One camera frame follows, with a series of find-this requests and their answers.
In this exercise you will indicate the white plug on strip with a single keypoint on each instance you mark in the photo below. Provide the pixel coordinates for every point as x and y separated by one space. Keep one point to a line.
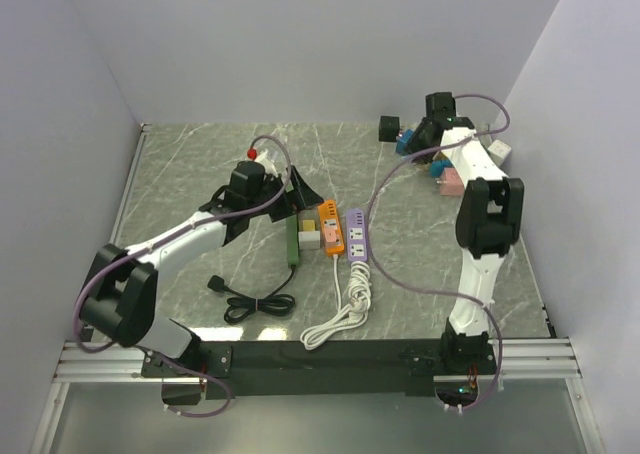
309 240

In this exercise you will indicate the aluminium rail frame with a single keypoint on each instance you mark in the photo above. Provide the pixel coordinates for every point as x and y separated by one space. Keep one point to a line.
101 404

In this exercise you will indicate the pink plug cube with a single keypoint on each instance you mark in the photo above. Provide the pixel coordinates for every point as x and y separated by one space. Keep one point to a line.
450 183

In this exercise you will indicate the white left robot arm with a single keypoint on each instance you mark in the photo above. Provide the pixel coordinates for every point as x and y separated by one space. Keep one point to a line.
118 298

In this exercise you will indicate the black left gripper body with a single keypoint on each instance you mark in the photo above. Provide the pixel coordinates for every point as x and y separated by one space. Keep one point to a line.
272 188

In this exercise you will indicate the white coiled cable purple strip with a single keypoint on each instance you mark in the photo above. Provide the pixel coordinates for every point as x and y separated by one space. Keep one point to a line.
359 289

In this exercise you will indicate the black plug cube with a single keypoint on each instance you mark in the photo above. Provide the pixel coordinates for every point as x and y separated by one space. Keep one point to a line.
389 128

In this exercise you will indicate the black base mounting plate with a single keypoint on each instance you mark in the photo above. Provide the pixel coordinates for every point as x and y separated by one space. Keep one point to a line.
277 368

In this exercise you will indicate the dark blue plug cube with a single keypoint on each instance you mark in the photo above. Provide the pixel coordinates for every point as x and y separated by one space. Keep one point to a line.
402 140

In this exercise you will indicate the orange power strip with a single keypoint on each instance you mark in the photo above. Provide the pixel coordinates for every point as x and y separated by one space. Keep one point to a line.
328 216

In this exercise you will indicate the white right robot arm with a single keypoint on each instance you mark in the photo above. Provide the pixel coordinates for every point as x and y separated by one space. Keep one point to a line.
487 225

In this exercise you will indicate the green power strip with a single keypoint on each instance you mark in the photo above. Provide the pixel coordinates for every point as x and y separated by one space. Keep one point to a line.
292 243

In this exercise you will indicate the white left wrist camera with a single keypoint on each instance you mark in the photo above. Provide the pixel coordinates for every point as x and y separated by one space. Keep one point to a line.
267 158

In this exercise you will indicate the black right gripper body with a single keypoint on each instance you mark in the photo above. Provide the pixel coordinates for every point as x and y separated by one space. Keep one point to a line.
417 141

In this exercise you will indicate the white plug cube right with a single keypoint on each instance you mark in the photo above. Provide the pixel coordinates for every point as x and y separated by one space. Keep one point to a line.
499 152

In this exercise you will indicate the purple power strip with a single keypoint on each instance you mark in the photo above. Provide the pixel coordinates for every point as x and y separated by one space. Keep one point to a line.
357 250

